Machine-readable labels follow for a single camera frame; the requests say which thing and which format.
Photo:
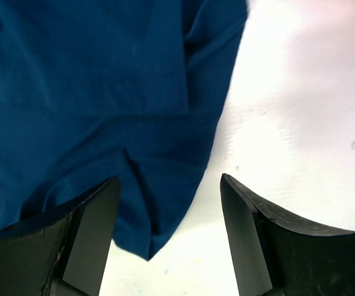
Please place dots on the navy blue t shirt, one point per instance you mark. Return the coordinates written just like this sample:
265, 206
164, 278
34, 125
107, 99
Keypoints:
95, 89

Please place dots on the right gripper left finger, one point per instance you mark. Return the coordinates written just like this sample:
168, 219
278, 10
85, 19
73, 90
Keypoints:
64, 250

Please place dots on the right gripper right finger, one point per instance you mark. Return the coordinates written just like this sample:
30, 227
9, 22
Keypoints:
277, 252

